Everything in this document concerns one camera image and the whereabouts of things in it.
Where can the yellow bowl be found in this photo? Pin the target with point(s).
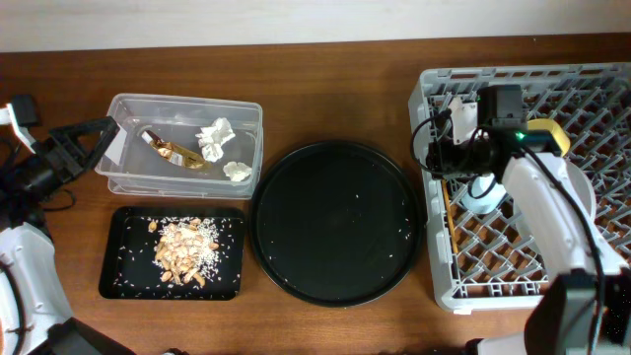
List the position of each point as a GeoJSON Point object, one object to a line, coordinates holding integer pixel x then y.
{"type": "Point", "coordinates": [557, 132]}

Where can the food scraps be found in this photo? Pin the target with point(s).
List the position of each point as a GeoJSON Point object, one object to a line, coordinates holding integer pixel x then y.
{"type": "Point", "coordinates": [187, 250]}

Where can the gold snack wrapper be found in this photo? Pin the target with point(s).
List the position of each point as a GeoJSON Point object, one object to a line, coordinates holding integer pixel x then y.
{"type": "Point", "coordinates": [174, 153]}

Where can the wooden chopstick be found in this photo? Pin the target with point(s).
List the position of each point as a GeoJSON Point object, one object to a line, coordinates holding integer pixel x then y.
{"type": "Point", "coordinates": [449, 215]}

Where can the blue cup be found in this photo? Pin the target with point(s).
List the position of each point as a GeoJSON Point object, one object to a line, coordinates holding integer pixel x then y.
{"type": "Point", "coordinates": [483, 194]}

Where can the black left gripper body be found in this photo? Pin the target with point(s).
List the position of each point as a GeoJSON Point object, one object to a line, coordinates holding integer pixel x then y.
{"type": "Point", "coordinates": [43, 173]}

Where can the round black serving tray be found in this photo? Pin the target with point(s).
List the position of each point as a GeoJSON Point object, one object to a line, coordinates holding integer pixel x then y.
{"type": "Point", "coordinates": [336, 224]}

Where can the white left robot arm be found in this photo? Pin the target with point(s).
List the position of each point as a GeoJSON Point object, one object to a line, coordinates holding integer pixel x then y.
{"type": "Point", "coordinates": [36, 317]}

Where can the large white tissue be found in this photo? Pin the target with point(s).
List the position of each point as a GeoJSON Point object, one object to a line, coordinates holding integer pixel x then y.
{"type": "Point", "coordinates": [211, 139]}

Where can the clear plastic waste bin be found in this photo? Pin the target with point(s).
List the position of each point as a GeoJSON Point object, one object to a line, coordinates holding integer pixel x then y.
{"type": "Point", "coordinates": [134, 168]}

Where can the grey dishwasher rack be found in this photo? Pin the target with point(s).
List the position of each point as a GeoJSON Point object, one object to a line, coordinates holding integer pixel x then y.
{"type": "Point", "coordinates": [495, 268]}

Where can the light grey plate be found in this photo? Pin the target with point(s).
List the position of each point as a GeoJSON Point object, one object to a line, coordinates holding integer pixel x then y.
{"type": "Point", "coordinates": [582, 185]}

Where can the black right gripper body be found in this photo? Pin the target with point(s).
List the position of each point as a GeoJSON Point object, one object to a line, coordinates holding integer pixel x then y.
{"type": "Point", "coordinates": [459, 160]}

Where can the black rectangular tray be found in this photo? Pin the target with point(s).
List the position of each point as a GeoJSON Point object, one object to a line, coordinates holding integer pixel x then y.
{"type": "Point", "coordinates": [130, 270]}

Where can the small white tissue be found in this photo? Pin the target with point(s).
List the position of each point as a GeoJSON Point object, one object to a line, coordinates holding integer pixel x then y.
{"type": "Point", "coordinates": [237, 171]}

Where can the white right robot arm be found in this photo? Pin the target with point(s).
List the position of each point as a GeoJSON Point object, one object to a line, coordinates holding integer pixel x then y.
{"type": "Point", "coordinates": [586, 308]}

